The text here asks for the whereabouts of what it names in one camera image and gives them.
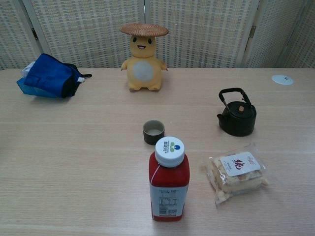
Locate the black screen hinge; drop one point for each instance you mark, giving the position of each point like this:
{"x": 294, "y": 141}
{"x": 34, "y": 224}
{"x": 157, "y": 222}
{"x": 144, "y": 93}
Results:
{"x": 34, "y": 33}

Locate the light blue box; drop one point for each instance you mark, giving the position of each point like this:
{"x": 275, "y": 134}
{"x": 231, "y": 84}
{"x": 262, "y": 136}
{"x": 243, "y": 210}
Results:
{"x": 26, "y": 89}

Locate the red juice bottle white cap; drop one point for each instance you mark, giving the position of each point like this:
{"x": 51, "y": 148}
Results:
{"x": 169, "y": 177}

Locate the yellow cartoon toy figure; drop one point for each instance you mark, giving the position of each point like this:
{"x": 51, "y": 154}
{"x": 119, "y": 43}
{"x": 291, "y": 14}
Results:
{"x": 144, "y": 71}

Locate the clear bag of bread snack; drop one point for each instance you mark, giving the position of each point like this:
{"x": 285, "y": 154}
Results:
{"x": 236, "y": 183}

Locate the blue and black pouch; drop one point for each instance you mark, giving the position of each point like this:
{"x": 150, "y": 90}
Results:
{"x": 46, "y": 73}

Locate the small white packet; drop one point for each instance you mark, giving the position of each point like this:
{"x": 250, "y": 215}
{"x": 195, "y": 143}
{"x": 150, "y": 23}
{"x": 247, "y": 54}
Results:
{"x": 26, "y": 70}

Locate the brown woven straw hat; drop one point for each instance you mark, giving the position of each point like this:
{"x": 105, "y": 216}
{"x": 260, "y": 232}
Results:
{"x": 144, "y": 29}

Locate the white round table grommet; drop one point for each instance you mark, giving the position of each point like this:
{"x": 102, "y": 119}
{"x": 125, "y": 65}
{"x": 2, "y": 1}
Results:
{"x": 281, "y": 79}

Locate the brass screen hinge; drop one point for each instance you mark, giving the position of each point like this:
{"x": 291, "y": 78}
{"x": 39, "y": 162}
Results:
{"x": 253, "y": 31}

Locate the dark green teacup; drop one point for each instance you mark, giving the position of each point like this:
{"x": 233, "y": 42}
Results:
{"x": 147, "y": 138}

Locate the white woven folding screen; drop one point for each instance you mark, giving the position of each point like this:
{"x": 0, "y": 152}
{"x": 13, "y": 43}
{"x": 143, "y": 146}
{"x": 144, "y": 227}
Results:
{"x": 86, "y": 37}

